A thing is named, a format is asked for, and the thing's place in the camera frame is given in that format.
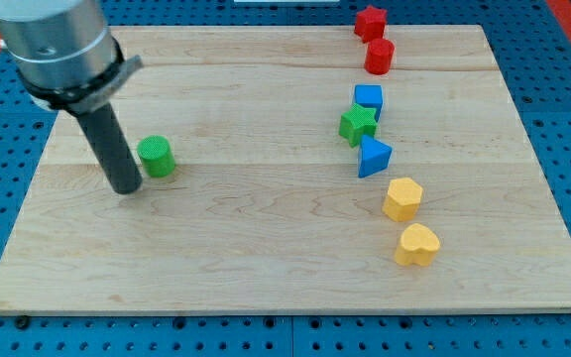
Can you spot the blue cube block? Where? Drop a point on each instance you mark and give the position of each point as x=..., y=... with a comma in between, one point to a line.
x=370, y=96

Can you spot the green cylinder block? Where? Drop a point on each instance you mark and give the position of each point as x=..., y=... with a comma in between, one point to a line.
x=156, y=156

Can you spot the wooden board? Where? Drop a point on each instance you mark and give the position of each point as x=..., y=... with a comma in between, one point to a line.
x=265, y=213

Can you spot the yellow heart block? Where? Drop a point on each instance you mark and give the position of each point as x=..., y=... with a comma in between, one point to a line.
x=417, y=245

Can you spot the red cylinder block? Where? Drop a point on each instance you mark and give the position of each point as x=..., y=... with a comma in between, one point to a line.
x=379, y=56

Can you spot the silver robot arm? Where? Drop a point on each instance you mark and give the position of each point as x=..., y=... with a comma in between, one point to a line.
x=65, y=53

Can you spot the green star block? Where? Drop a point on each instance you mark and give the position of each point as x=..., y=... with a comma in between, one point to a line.
x=357, y=122

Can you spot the blue triangle block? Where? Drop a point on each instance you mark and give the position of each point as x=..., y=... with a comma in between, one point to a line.
x=374, y=156

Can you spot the red star block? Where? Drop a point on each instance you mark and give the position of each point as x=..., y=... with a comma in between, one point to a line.
x=371, y=23

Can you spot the yellow hexagon block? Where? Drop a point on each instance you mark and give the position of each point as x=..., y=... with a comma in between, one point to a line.
x=403, y=199

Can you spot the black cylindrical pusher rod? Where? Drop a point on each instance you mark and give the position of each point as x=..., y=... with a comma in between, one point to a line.
x=108, y=143

